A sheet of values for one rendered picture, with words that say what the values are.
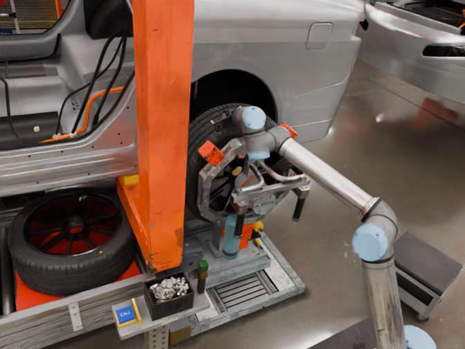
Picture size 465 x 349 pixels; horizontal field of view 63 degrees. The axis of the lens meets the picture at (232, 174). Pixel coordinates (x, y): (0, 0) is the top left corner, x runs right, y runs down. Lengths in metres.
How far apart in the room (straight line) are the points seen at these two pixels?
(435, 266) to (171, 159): 1.84
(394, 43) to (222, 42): 2.53
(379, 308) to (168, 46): 1.18
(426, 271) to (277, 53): 1.58
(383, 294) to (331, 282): 1.29
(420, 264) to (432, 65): 2.04
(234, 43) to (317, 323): 1.70
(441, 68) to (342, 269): 2.12
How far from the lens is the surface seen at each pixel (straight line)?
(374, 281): 1.48
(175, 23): 1.31
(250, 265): 2.51
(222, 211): 2.11
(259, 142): 1.53
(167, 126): 1.43
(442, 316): 2.96
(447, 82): 4.08
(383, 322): 1.58
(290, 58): 2.26
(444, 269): 2.74
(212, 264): 2.38
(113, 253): 2.08
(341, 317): 2.62
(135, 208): 2.04
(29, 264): 2.13
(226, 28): 1.99
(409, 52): 4.14
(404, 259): 2.65
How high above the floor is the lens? 2.01
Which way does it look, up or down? 35 degrees down
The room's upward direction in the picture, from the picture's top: 8 degrees clockwise
